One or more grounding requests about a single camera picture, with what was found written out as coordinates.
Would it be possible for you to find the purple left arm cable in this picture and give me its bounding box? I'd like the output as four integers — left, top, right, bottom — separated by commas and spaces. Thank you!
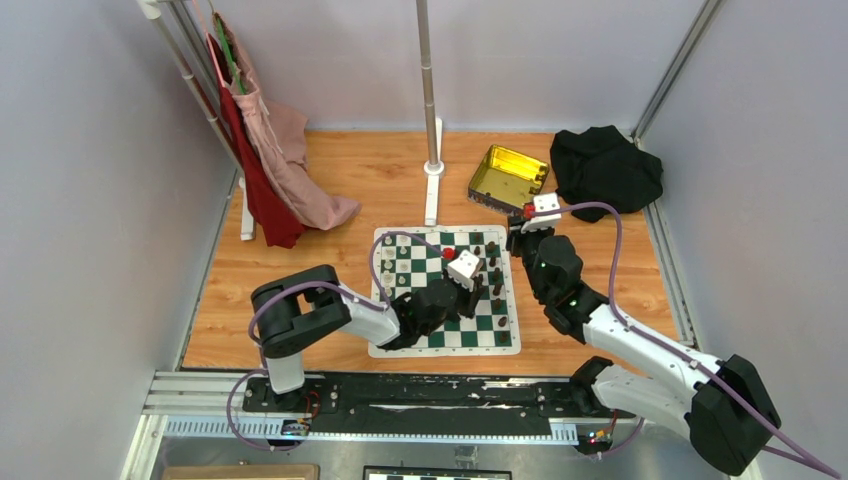
225, 231, 458, 453

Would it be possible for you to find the pink cloth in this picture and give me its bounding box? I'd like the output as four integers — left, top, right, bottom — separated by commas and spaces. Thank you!
213, 12, 361, 230

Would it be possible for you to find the metal stand pole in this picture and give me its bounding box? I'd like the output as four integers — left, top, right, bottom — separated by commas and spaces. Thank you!
415, 0, 441, 175

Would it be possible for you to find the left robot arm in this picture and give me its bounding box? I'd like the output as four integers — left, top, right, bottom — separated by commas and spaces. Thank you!
248, 264, 484, 413

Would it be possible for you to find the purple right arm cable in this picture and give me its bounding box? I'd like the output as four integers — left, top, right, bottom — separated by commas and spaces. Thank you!
523, 201, 846, 480

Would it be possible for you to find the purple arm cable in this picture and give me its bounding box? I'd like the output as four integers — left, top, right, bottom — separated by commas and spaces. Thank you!
523, 201, 846, 480
225, 231, 458, 453

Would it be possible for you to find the red cloth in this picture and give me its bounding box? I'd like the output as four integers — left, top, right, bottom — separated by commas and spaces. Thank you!
206, 34, 307, 249

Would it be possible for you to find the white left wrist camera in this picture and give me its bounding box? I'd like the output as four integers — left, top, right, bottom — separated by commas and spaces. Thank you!
446, 249, 483, 291

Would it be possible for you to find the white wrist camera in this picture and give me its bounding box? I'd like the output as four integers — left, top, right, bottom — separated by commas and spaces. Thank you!
521, 193, 562, 233
446, 249, 483, 291

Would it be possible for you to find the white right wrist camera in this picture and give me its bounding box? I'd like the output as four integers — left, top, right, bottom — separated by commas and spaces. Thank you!
521, 193, 562, 233

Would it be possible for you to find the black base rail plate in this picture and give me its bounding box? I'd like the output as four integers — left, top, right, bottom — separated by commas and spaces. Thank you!
234, 372, 613, 437

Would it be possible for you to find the decorated gold tin box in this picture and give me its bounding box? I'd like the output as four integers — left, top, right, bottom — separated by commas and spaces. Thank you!
467, 144, 550, 216

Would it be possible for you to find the white clothes rack pole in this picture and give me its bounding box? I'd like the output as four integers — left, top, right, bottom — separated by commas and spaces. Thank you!
136, 0, 256, 241

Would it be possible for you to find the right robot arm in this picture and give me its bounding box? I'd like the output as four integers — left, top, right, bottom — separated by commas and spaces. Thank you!
506, 216, 782, 476

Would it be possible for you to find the green white chess board mat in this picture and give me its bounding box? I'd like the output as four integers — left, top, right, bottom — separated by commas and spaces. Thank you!
368, 225, 521, 359

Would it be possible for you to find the white stand base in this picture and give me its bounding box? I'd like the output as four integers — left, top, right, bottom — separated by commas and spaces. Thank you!
424, 116, 445, 226

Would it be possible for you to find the black cloth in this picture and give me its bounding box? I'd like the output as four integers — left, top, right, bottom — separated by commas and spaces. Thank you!
550, 125, 664, 214

